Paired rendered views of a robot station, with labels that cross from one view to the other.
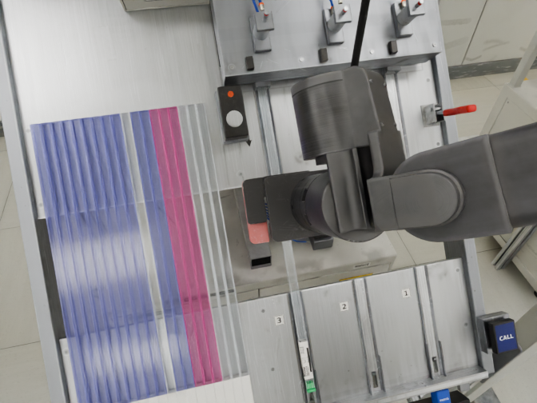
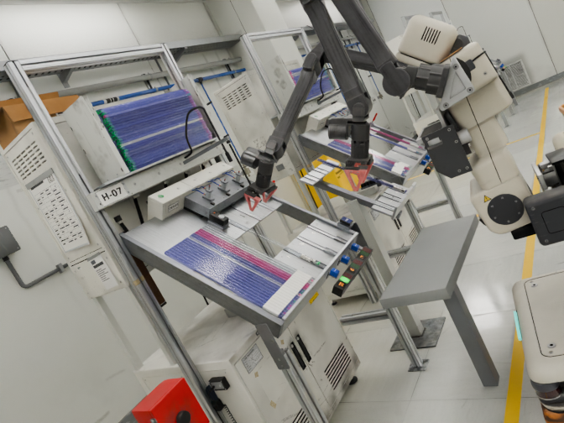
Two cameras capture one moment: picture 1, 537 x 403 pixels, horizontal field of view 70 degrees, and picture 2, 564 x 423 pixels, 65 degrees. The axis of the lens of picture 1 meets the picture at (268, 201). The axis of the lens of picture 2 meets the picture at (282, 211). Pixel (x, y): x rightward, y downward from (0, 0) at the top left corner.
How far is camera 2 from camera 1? 1.48 m
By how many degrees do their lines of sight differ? 52
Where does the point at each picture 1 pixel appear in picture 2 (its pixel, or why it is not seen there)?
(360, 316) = (309, 243)
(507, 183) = (277, 136)
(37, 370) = not seen: outside the picture
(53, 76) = (158, 242)
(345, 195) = (263, 159)
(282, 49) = (216, 198)
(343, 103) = (250, 152)
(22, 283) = not seen: outside the picture
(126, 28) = (166, 223)
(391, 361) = (331, 248)
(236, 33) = (202, 201)
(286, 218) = (259, 188)
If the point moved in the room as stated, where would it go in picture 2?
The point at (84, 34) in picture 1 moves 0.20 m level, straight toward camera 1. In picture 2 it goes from (156, 230) to (195, 211)
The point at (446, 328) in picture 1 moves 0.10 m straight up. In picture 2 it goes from (334, 233) to (324, 213)
